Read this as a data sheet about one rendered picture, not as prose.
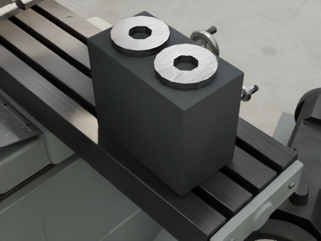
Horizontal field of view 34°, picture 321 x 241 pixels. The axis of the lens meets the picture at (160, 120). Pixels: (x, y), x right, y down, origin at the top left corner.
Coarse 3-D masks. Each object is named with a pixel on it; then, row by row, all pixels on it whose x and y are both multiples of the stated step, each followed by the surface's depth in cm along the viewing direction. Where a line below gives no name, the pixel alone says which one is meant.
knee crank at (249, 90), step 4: (244, 88) 160; (248, 88) 160; (252, 88) 163; (256, 88) 165; (244, 92) 160; (248, 92) 159; (252, 92) 164; (244, 96) 161; (248, 96) 160; (244, 100) 162; (248, 100) 162
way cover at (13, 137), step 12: (0, 96) 110; (0, 108) 107; (12, 108) 107; (0, 120) 103; (12, 120) 104; (24, 120) 104; (0, 132) 100; (12, 132) 101; (24, 132) 101; (36, 132) 102; (0, 144) 97
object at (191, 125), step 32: (128, 32) 79; (160, 32) 79; (96, 64) 81; (128, 64) 75; (160, 64) 73; (192, 64) 75; (224, 64) 75; (96, 96) 87; (128, 96) 78; (160, 96) 71; (192, 96) 70; (224, 96) 73; (128, 128) 84; (160, 128) 75; (192, 128) 72; (224, 128) 78; (160, 160) 80; (192, 160) 77; (224, 160) 84
